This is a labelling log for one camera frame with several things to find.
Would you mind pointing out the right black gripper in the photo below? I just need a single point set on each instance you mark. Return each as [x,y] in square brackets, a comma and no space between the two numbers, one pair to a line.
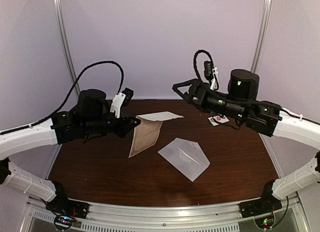
[195,84]

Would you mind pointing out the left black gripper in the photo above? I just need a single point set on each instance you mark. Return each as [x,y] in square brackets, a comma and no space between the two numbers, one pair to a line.
[124,129]

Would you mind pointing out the white letter paper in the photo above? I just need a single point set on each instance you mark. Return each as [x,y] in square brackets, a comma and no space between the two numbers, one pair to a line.
[147,133]

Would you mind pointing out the white envelope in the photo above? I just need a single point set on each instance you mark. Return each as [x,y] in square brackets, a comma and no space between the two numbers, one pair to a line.
[186,156]

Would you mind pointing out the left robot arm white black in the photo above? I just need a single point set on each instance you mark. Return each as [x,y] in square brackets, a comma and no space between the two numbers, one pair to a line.
[91,118]

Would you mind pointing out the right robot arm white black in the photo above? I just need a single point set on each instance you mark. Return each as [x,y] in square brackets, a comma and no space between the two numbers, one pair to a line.
[240,104]

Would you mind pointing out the sticker sheet with round stickers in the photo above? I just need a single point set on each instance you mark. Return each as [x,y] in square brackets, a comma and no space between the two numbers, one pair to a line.
[218,120]

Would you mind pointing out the left circuit board with leds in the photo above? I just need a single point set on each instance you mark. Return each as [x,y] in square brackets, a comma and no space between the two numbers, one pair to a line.
[63,222]

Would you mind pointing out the circuit board with leds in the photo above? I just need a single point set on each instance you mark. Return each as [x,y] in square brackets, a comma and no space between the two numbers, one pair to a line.
[63,222]
[265,222]

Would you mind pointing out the right circuit board with leds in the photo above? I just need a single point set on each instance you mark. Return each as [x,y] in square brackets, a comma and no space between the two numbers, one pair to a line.
[265,222]

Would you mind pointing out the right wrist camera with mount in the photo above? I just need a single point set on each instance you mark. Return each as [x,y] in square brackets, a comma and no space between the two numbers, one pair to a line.
[211,75]

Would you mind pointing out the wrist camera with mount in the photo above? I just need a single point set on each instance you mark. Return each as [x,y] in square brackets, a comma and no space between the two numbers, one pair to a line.
[120,100]
[211,75]

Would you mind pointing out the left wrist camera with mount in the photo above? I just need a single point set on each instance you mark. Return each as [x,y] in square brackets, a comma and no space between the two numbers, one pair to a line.
[120,100]

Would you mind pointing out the right aluminium frame post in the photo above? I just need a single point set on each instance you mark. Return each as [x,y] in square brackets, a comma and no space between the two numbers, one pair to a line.
[262,33]

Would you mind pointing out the aluminium frame post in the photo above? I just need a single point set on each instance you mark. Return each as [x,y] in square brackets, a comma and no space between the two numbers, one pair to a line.
[64,39]
[262,33]

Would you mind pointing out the front aluminium rail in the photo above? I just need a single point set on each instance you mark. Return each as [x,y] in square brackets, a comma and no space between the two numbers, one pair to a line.
[221,217]

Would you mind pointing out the left aluminium frame post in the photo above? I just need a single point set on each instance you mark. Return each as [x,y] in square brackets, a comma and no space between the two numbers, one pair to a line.
[64,39]

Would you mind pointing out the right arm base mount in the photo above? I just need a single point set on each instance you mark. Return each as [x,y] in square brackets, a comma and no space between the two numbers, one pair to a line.
[257,207]

